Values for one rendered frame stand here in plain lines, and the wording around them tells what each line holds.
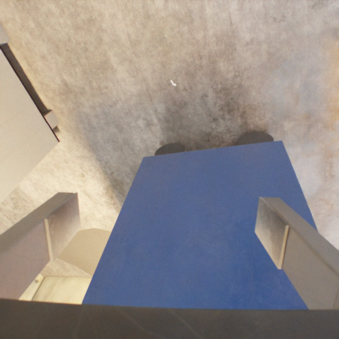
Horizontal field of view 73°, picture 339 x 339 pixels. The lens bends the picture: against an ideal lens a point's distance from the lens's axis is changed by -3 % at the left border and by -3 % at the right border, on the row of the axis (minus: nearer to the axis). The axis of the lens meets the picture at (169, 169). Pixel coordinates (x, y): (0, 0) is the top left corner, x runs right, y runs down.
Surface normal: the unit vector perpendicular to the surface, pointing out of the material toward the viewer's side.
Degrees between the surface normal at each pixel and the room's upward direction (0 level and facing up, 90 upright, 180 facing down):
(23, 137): 90
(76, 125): 0
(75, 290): 90
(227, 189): 90
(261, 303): 90
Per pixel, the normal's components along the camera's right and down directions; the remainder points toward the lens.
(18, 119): 0.94, -0.15
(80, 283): -0.16, -0.80
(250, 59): -0.16, 0.61
